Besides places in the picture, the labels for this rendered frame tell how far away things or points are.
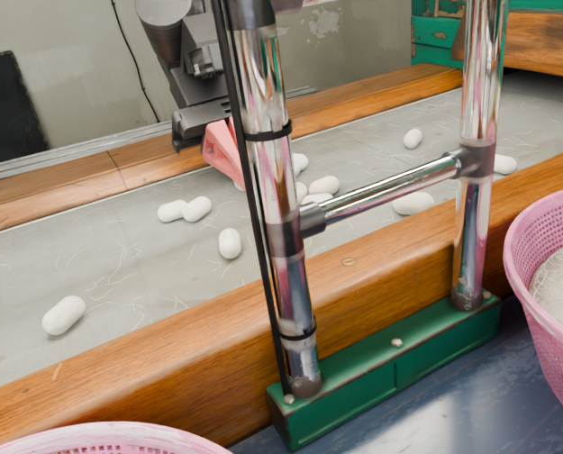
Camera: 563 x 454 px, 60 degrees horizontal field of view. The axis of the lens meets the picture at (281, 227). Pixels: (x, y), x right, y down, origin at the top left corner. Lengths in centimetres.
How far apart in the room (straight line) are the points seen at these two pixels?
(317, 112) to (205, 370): 49
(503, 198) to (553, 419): 18
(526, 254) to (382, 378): 15
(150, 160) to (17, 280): 23
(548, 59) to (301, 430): 56
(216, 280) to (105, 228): 18
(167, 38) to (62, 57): 199
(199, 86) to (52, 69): 200
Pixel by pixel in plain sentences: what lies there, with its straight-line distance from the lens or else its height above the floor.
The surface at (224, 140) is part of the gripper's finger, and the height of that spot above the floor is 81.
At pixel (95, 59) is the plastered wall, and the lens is 253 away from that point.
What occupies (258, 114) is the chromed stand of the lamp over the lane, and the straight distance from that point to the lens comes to 24.
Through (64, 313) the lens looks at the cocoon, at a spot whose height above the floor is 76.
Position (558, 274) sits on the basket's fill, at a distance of 44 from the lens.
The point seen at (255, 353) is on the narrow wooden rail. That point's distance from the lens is 34.
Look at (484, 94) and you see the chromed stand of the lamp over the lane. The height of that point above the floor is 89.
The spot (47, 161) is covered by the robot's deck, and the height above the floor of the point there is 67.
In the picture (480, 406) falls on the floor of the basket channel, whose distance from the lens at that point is 40.
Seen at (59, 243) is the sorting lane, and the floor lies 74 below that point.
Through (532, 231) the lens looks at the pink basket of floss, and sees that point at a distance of 44.
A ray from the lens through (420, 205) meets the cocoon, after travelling 47.
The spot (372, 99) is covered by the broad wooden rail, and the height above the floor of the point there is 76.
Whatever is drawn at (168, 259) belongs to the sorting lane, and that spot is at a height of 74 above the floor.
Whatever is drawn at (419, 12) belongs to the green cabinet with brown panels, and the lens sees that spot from 98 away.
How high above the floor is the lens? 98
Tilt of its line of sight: 30 degrees down
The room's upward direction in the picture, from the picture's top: 9 degrees counter-clockwise
